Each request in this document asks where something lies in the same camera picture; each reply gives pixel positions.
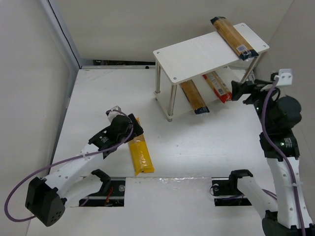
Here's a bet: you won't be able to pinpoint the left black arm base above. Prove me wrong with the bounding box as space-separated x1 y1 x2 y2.
79 169 126 207

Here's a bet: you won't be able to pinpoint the brown spaghetti bag blue ends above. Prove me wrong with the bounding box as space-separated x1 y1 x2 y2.
180 80 210 115

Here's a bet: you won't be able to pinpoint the brown spaghetti bag dark ends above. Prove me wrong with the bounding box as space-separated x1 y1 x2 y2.
210 17 259 61

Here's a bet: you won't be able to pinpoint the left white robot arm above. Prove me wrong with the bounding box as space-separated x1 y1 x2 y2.
25 109 143 227

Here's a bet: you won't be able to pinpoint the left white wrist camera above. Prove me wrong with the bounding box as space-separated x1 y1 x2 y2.
105 106 122 122

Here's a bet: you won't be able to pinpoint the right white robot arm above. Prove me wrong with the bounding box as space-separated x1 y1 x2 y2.
229 76 315 236

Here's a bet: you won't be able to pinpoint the red spaghetti bag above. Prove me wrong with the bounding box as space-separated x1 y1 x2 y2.
202 71 232 103

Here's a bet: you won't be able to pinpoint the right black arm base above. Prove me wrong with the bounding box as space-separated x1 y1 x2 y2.
209 169 253 207

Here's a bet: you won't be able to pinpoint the yellow spaghetti bag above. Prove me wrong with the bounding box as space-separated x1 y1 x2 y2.
128 133 155 176

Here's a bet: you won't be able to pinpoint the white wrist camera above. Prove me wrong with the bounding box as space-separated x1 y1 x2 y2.
271 68 293 87
105 106 122 122

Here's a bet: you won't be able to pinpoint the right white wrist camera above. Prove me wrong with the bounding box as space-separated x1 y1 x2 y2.
271 68 293 87

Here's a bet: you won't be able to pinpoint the white two-tier shelf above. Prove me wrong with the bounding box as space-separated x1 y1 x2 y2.
153 23 269 122

